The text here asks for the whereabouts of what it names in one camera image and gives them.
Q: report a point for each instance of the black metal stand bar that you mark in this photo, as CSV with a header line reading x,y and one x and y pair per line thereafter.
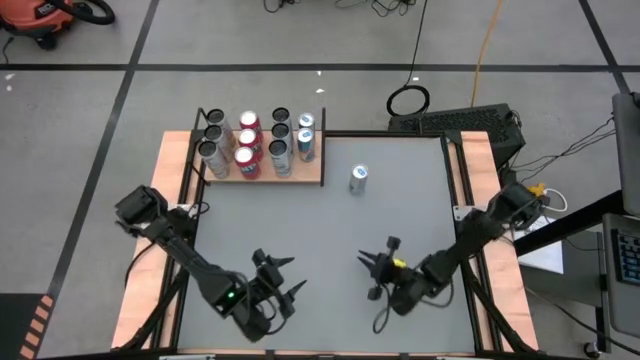
x,y
595,210

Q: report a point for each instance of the grey table mat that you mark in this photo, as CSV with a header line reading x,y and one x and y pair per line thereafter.
x,y
330,225

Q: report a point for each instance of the slim silver blue can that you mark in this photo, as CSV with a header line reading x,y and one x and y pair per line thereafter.
x,y
359,173
306,120
305,136

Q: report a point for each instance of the red Fanta strawberry can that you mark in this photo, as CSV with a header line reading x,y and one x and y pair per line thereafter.
x,y
247,137
244,155
248,120

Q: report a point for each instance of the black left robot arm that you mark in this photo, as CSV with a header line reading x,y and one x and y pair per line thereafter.
x,y
200,272

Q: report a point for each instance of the grey device with keypad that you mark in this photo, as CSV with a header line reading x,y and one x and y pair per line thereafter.
x,y
627,257

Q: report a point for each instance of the wooden shelf board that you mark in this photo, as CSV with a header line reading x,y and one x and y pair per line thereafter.
x,y
307,171

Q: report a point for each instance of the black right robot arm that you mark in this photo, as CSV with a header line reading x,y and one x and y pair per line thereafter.
x,y
475,235

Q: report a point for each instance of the black caster wheel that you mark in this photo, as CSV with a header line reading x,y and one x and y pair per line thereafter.
x,y
591,348

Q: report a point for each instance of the grey monitor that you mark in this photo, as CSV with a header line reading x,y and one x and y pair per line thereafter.
x,y
629,150

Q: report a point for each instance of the black metal shelf frame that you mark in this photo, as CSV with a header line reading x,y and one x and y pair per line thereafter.
x,y
323,150

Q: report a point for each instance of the orange shop vacuum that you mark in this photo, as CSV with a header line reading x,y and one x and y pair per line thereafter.
x,y
35,15

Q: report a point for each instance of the slim silver can black lid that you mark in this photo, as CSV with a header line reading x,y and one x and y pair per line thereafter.
x,y
281,131
279,148
216,116
281,115
213,133
207,149

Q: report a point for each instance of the black orange hazard strip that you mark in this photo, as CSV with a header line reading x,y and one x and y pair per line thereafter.
x,y
37,325

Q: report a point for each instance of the white paper sheet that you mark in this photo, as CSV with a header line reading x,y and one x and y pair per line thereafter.
x,y
545,257

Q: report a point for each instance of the black aluminium table frame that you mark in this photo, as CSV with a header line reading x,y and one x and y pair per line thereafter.
x,y
382,134

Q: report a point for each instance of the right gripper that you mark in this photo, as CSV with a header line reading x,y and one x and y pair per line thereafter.
x,y
400,285

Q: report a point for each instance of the yellow power plug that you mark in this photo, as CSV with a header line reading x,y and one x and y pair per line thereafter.
x,y
537,190

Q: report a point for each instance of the yellow gripper tag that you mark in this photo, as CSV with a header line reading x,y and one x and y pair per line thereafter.
x,y
399,262

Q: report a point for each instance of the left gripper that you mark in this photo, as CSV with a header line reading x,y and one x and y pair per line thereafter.
x,y
270,281

